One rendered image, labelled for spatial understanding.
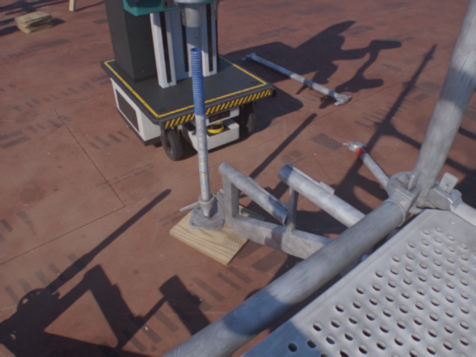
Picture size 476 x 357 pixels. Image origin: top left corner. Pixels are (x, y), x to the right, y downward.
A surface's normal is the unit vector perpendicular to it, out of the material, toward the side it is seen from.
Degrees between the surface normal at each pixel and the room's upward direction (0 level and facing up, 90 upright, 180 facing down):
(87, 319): 0
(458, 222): 0
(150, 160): 0
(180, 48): 90
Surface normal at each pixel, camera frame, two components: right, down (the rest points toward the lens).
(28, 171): 0.00, -0.77
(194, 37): 0.55, 0.53
